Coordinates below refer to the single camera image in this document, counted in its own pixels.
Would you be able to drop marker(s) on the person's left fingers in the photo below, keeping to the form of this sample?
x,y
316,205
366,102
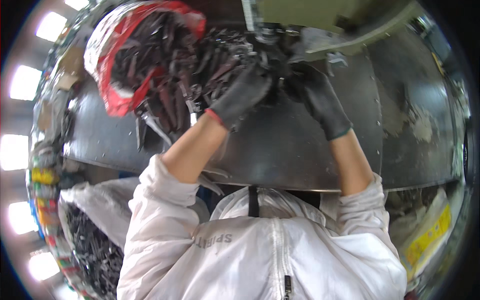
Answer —
x,y
257,84

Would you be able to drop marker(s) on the person's right fingers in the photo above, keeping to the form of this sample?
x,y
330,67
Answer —
x,y
302,82

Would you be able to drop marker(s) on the person's body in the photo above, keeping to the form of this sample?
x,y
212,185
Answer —
x,y
262,247

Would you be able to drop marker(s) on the person's right hand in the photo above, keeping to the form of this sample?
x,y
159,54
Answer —
x,y
324,105

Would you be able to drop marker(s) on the person's left hand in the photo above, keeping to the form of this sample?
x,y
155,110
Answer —
x,y
238,99

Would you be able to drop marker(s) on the yellow and white sack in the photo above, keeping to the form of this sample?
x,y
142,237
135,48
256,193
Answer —
x,y
425,232

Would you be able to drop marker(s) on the green press machine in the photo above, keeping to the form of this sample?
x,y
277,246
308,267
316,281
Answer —
x,y
322,22

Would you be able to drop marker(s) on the red and white woven sack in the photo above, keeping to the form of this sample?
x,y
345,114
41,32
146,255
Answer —
x,y
108,56

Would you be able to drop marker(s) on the heap of dark metal parts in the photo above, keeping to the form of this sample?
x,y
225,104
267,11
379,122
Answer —
x,y
176,63

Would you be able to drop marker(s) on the white sack of metal parts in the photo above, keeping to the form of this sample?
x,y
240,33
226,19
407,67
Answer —
x,y
95,228

